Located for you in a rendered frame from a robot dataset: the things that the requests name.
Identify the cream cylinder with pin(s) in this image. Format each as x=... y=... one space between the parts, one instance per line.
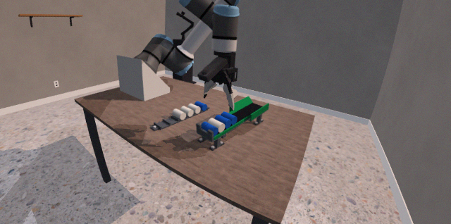
x=196 y=109
x=217 y=124
x=189 y=112
x=179 y=114

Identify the blue cylinder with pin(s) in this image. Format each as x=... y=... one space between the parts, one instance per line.
x=223 y=120
x=206 y=126
x=230 y=117
x=201 y=105

